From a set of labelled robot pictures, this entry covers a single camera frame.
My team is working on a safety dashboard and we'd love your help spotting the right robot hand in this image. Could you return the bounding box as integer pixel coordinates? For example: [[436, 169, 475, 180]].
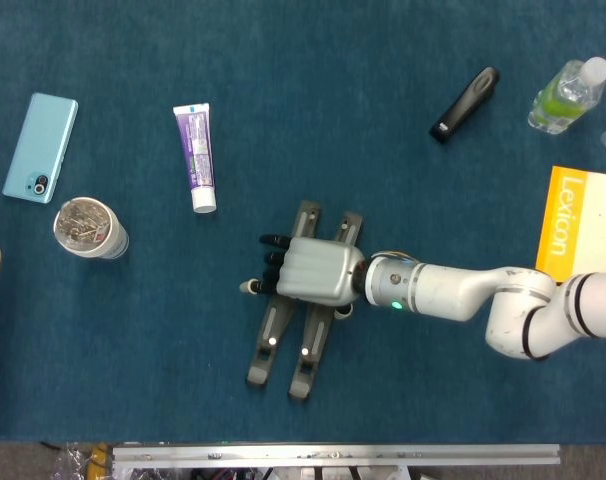
[[239, 233, 369, 321]]

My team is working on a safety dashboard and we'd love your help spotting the black folding laptop stand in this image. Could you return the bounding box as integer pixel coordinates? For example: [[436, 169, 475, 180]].
[[246, 199, 365, 401]]

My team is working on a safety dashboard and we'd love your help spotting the round paper clip canister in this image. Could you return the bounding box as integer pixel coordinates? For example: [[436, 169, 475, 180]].
[[52, 195, 130, 261]]

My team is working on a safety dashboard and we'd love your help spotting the light blue smartphone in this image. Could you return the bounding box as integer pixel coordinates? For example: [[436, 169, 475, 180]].
[[1, 92, 79, 205]]

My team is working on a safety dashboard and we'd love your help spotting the purple white toothpaste tube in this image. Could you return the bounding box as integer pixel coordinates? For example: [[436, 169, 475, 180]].
[[172, 102, 218, 215]]

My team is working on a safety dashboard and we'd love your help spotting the blue carpet table cloth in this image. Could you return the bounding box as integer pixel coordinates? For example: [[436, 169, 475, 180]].
[[0, 0, 606, 444]]

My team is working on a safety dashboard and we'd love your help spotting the clear crumpled plastic bag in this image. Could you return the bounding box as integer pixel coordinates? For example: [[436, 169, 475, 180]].
[[52, 442, 114, 480]]

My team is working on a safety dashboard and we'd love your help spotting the black stapler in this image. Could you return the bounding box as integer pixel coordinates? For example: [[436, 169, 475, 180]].
[[428, 66, 502, 146]]

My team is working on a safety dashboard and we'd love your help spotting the yellow white Lexicon notebook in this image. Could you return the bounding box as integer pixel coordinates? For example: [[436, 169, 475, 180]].
[[535, 165, 606, 286]]

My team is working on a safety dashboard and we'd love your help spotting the clear bottle green liquid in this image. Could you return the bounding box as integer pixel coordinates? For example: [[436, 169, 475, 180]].
[[526, 56, 606, 135]]

